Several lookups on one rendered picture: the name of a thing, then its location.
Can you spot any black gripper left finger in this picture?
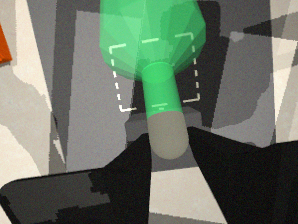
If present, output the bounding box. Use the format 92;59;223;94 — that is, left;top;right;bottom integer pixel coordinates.
0;133;152;224

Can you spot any grey flat mat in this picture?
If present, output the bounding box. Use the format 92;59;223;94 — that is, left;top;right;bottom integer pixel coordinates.
26;0;276;173

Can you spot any green glass bottle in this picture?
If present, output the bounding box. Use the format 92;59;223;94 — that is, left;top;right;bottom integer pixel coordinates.
100;0;206;159

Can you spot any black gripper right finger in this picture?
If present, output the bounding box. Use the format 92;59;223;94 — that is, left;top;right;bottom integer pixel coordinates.
187;126;298;224

